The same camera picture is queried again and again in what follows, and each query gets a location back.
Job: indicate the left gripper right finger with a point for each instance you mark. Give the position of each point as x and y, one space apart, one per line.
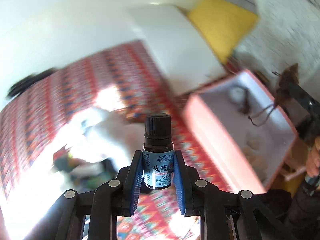
224 215

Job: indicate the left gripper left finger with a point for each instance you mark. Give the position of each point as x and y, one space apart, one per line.
117 197

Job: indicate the rose essential oil bottle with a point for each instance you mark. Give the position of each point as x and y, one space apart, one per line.
158 151

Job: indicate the person's hand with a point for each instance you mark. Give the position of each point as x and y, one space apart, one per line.
313 160

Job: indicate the pink storage box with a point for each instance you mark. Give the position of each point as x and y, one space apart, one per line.
223 132

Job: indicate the red patterned tablecloth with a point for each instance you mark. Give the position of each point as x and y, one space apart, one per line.
124 78

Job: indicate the white box lid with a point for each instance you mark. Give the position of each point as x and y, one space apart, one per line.
180 53

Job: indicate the yellow cushion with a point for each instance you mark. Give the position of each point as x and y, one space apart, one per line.
222 24

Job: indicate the black pen at wall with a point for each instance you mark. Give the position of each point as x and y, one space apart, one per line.
21 86

